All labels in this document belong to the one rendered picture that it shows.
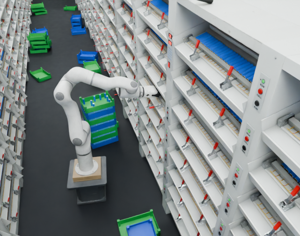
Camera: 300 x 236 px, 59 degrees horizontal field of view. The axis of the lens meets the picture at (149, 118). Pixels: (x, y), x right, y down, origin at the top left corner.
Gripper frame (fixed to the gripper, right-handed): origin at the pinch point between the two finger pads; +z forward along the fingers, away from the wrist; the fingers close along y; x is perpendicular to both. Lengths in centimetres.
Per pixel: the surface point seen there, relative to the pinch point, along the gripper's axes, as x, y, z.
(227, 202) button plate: -4, -100, -7
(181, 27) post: -57, -35, -15
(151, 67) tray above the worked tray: -12.0, 14.5, -5.5
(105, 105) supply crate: 55, 67, -25
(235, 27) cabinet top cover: -71, -82, -20
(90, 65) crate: 88, 232, -15
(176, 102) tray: -13.0, -34.9, -6.7
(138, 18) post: -40, 35, -15
